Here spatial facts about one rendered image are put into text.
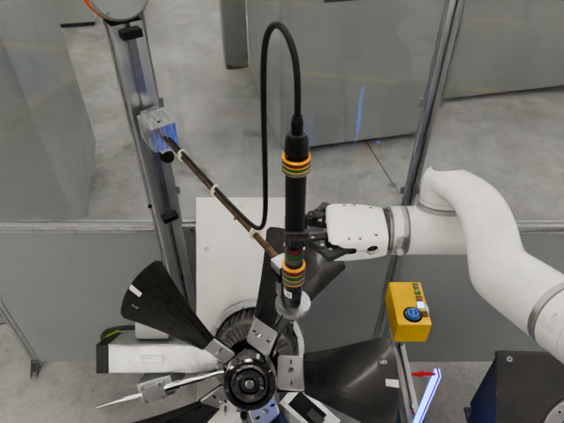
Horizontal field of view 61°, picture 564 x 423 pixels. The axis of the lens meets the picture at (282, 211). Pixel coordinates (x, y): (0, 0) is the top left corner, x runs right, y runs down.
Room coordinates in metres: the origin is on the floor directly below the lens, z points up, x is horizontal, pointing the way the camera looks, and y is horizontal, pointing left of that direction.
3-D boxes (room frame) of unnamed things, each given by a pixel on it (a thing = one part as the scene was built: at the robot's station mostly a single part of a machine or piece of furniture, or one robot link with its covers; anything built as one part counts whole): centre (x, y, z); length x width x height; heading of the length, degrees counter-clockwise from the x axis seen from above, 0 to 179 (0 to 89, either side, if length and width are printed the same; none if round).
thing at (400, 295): (0.88, -0.38, 1.02); 0.16 x 0.10 x 0.11; 0
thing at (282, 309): (0.59, -0.02, 1.49); 0.09 x 0.07 x 0.10; 35
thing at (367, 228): (0.59, -0.13, 1.65); 0.11 x 0.10 x 0.07; 90
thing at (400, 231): (0.59, -0.19, 1.65); 0.09 x 0.03 x 0.08; 0
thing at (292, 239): (0.55, -0.04, 1.65); 0.07 x 0.03 x 0.03; 90
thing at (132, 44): (1.14, 0.37, 1.48); 0.05 x 0.03 x 0.62; 125
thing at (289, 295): (0.59, -0.02, 1.65); 0.04 x 0.04 x 0.46
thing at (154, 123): (1.10, 0.34, 1.54); 0.10 x 0.07 x 0.09; 35
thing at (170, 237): (1.18, 0.39, 0.90); 0.08 x 0.06 x 1.80; 125
